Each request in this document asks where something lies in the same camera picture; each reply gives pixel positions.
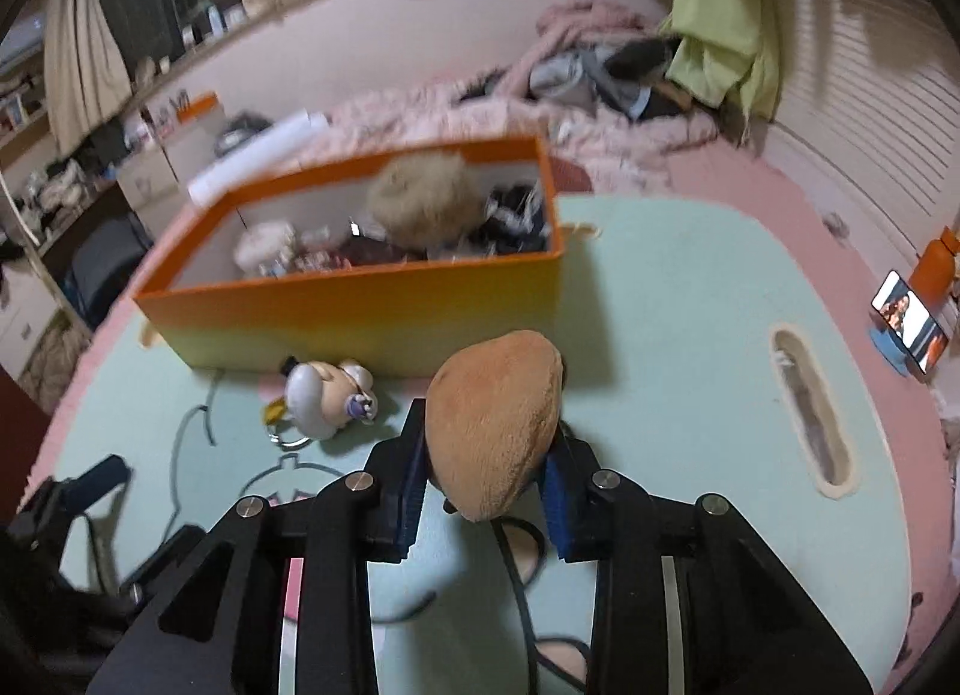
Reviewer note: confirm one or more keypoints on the black lace fabric bundle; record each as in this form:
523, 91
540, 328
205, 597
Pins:
515, 222

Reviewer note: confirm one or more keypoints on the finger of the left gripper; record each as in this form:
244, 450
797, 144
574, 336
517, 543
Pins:
75, 496

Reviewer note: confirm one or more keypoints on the pink floral blanket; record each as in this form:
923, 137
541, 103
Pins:
617, 156

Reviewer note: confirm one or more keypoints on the pile of clothes on bed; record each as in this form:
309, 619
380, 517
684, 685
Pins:
591, 55

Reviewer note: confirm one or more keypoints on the tan plush toy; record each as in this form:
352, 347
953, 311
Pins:
492, 412

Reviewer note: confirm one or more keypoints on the orange water bottle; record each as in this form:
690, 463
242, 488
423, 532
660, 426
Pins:
932, 277

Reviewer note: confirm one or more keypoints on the beige fluffy scrunchie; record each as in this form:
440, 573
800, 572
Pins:
427, 199

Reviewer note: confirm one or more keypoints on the beige side curtain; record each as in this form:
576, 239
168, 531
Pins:
84, 73

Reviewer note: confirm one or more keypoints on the lime green hanging garment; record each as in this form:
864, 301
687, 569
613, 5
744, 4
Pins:
729, 51

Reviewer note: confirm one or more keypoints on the white rolled paper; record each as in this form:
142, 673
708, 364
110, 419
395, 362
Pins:
249, 147

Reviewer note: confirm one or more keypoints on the orange yellow storage box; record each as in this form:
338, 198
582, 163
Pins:
402, 319

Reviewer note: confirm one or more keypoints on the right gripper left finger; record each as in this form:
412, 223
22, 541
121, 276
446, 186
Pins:
400, 467

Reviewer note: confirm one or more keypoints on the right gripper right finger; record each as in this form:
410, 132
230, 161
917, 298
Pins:
573, 518

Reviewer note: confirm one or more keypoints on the smartphone on blue stand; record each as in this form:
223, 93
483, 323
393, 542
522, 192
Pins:
904, 331

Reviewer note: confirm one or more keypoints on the red corduroy cushion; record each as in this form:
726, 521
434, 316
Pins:
569, 178

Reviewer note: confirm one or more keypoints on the brown card box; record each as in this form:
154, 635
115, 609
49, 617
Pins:
360, 251

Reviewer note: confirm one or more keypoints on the white drawer desk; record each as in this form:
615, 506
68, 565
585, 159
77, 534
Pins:
93, 256

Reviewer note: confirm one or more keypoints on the white cartoon figure keychain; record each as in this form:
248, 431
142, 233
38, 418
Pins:
319, 400

